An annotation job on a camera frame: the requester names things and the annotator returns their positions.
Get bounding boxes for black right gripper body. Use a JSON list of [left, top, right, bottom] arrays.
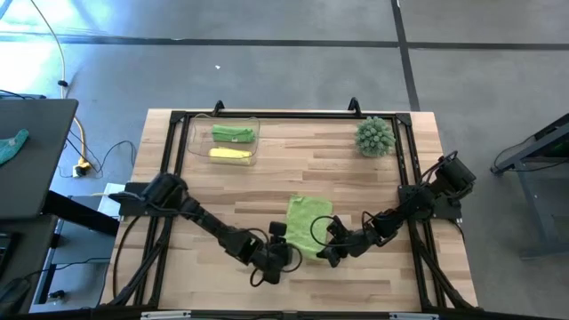
[[335, 230, 379, 259]]

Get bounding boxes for artificial plant in patterned pot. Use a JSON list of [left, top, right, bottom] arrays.
[[354, 116, 397, 158]]

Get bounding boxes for black power cable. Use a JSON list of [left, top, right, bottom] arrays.
[[65, 128, 138, 179]]

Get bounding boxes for light green microfiber towel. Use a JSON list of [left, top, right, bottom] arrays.
[[284, 194, 334, 261]]

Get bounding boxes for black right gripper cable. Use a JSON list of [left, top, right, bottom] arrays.
[[309, 215, 341, 248]]

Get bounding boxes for grey metal side table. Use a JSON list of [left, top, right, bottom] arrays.
[[490, 113, 569, 259]]

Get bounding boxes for thin yellow cable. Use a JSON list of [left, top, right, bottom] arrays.
[[28, 0, 90, 174]]

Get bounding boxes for teal cloth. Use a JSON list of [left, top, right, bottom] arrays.
[[0, 128, 30, 166]]

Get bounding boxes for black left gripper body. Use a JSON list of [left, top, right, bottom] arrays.
[[252, 242, 294, 273]]

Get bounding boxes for dark grey desk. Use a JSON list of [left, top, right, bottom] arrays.
[[0, 98, 80, 221]]

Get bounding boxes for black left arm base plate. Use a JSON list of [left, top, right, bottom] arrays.
[[108, 180, 183, 218]]

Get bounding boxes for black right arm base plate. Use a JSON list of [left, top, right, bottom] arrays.
[[397, 181, 463, 221]]

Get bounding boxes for clear plastic basket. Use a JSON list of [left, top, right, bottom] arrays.
[[187, 113, 261, 168]]

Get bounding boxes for yellow microfiber towel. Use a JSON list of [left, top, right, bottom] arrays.
[[208, 147, 253, 166]]

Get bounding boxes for silver metal bracket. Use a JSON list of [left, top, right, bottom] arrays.
[[140, 310, 192, 320], [389, 312, 439, 320]]

